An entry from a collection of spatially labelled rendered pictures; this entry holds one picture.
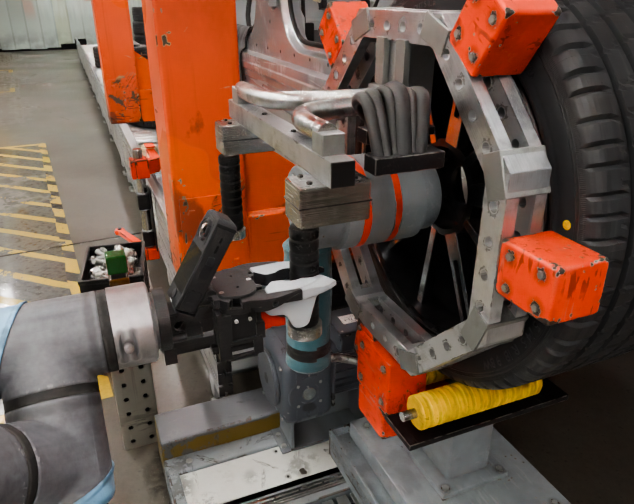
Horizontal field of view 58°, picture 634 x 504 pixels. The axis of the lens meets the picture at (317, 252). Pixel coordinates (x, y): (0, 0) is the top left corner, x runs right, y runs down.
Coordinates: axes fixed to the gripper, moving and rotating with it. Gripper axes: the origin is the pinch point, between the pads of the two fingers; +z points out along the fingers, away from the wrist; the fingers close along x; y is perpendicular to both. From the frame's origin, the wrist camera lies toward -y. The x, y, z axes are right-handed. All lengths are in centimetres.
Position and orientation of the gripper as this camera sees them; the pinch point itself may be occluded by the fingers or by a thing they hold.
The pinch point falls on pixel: (319, 272)
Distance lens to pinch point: 70.5
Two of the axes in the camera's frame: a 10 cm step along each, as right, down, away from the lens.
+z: 9.2, -1.6, 3.5
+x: 3.9, 3.8, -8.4
